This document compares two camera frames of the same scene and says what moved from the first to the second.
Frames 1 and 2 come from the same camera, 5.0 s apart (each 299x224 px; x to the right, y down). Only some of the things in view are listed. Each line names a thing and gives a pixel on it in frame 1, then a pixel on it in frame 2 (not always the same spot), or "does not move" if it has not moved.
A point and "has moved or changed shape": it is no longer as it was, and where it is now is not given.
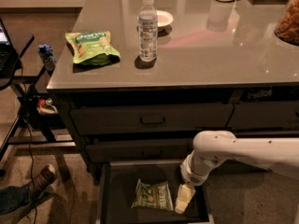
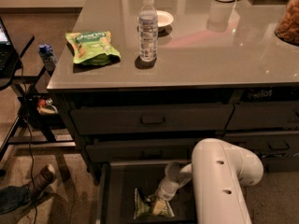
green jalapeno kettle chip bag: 158,196 has moved or changed shape
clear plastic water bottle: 148,29 does not move
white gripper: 192,176 -> 167,188
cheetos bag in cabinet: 270,94 does not move
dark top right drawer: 264,114 does not move
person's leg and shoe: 14,198 does not move
